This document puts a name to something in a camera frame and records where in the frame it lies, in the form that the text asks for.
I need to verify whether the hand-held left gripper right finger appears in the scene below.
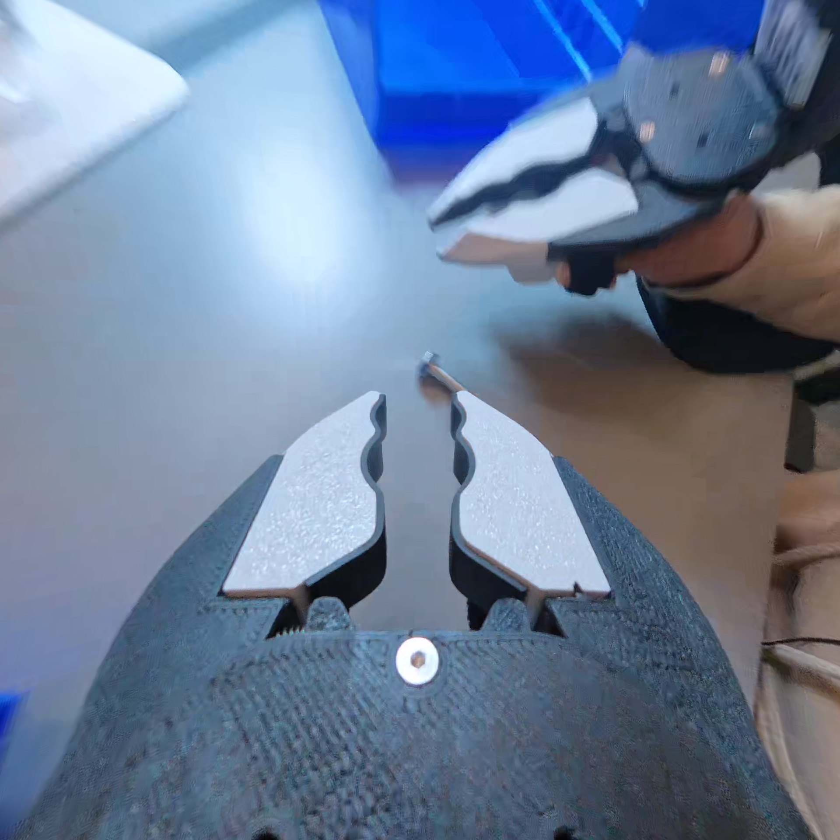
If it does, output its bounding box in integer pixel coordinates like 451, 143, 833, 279
449, 389, 614, 620

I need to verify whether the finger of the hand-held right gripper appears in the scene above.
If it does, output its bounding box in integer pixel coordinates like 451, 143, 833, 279
426, 98, 607, 227
434, 168, 641, 271

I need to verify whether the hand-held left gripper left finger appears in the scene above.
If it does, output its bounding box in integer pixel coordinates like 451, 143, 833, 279
221, 390, 389, 628

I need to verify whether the person's right forearm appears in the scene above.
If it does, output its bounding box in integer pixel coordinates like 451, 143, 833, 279
630, 182, 840, 345

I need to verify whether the person's right hand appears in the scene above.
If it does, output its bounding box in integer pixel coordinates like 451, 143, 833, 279
549, 197, 765, 295

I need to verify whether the white document stand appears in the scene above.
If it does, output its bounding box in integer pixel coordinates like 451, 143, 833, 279
0, 0, 191, 227

